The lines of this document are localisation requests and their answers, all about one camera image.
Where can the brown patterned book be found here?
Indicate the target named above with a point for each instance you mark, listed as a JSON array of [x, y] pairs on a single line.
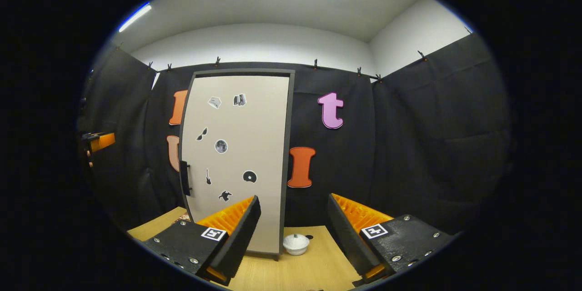
[[183, 217]]

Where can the black backdrop cloth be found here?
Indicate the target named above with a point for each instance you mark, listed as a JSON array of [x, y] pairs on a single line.
[[409, 145]]

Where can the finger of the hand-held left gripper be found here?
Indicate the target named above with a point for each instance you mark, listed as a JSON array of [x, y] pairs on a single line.
[[102, 142]]

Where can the ceiling light panel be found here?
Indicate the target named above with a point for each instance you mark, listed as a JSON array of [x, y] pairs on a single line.
[[135, 18]]

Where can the beige cabinet door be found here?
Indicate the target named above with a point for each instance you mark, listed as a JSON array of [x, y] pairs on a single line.
[[254, 122]]

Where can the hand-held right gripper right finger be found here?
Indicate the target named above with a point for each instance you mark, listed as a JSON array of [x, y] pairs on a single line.
[[352, 241]]

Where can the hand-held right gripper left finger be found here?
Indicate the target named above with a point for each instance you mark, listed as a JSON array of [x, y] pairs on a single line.
[[241, 241]]

